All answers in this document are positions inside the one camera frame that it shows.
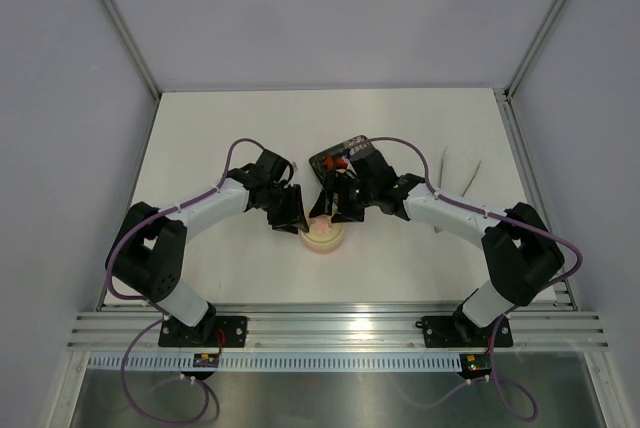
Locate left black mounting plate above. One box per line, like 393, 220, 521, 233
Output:
158, 315, 248, 348

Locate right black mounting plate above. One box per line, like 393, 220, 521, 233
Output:
414, 315, 514, 348

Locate black mounting plate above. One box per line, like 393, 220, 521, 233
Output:
414, 315, 514, 348
158, 315, 248, 348

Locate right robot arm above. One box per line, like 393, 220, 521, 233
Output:
309, 146, 564, 347

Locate black patterned square plate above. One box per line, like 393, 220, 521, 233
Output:
309, 135, 376, 183

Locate aluminium rail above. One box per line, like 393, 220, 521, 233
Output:
66, 303, 609, 352

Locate pink and cream lunch bowl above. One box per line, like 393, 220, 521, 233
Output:
301, 237, 343, 254

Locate aluminium frame post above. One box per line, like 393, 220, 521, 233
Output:
502, 0, 599, 99
72, 0, 162, 99

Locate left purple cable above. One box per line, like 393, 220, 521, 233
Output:
107, 137, 266, 422

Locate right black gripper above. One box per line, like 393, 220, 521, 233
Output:
309, 169, 378, 223

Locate metal tongs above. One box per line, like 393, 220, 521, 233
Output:
437, 145, 483, 197

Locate right aluminium frame post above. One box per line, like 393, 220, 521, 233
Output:
502, 0, 599, 99

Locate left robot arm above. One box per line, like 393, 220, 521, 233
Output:
105, 149, 309, 347

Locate left aluminium frame post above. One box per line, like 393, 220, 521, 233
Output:
72, 0, 162, 99

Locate white slotted cable duct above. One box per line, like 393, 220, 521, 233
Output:
88, 352, 462, 373

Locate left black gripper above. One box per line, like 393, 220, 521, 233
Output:
262, 183, 309, 235

